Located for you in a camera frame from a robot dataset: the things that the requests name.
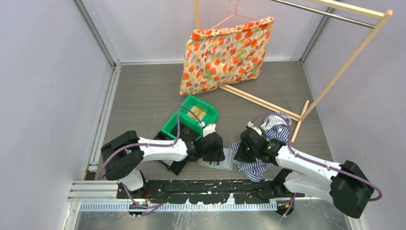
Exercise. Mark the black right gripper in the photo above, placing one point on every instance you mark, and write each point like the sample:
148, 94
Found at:
241, 156

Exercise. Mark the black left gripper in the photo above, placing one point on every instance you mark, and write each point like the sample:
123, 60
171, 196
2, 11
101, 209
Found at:
218, 155

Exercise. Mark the green card holder wallet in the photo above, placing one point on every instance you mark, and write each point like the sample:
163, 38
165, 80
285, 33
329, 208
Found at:
226, 164

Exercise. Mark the blue white striped cloth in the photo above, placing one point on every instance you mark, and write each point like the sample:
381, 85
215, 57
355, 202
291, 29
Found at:
274, 126

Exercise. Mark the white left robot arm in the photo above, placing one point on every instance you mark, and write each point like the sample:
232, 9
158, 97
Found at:
122, 155

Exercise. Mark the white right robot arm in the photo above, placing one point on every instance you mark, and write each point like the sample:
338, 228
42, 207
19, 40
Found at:
342, 184

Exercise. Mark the gold card in bin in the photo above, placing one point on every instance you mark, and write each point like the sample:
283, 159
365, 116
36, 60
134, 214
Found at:
198, 112

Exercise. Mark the green plastic bin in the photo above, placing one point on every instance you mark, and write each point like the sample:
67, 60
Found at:
190, 120

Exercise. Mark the black plastic tray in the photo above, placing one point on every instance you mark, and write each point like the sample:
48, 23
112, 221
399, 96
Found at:
177, 166

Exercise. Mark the floral orange pillowcase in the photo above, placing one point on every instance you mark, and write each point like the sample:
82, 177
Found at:
217, 57

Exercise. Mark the metal rack rod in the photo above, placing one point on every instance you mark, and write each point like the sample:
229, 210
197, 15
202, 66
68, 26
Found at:
324, 13

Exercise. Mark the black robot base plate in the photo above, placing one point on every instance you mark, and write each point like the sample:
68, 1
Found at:
242, 191

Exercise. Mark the aluminium frame rail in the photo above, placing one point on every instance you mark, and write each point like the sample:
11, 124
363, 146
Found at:
95, 27

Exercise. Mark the pink wire hanger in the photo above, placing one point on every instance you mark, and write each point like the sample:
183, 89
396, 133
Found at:
234, 13

